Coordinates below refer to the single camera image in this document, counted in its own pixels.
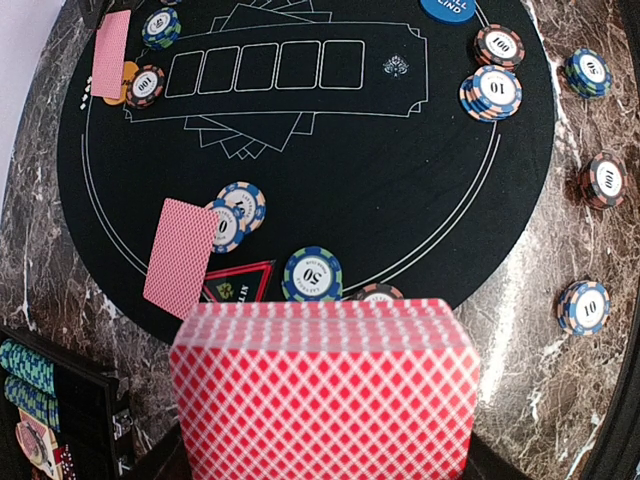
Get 50 chips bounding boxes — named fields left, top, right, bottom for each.
left=141, top=7, right=182, bottom=50
left=281, top=246, right=343, bottom=302

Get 100 chips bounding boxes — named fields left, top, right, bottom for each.
left=351, top=283, right=404, bottom=302
left=473, top=24, right=526, bottom=71
left=125, top=65, right=165, bottom=109

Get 10 chips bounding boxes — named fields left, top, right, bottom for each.
left=205, top=181, right=266, bottom=254
left=459, top=65, right=523, bottom=123

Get red triangular all-in marker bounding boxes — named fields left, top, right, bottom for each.
left=200, top=260, right=275, bottom=303

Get card dealt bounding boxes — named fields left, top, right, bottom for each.
left=91, top=9, right=131, bottom=98
left=143, top=198, right=220, bottom=320

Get red-backed playing card deck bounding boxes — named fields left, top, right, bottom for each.
left=169, top=299, right=480, bottom=479

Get orange big blind button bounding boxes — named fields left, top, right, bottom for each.
left=102, top=60, right=141, bottom=106

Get blue small blind button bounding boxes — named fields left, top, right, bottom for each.
left=419, top=0, right=476, bottom=25

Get blue chip stack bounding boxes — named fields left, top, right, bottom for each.
left=556, top=280, right=611, bottom=336

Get orange 100 chip stack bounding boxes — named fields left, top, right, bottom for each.
left=578, top=151, right=628, bottom=210

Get green-blue 50 chip stack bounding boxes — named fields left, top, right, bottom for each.
left=564, top=48, right=613, bottom=99

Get round black poker mat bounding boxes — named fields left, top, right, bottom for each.
left=57, top=1, right=554, bottom=342

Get black poker chip case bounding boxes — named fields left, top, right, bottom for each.
left=1, top=327, right=136, bottom=479

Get green chip row left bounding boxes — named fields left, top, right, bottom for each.
left=4, top=375, right=61, bottom=432

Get green chip row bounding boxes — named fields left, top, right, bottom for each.
left=4, top=375, right=61, bottom=432
left=1, top=339, right=56, bottom=396

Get green chip row right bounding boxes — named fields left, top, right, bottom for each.
left=1, top=339, right=56, bottom=396

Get red dice in case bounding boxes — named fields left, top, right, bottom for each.
left=53, top=445, right=77, bottom=480

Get card deck in case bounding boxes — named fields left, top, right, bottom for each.
left=15, top=410, right=63, bottom=479

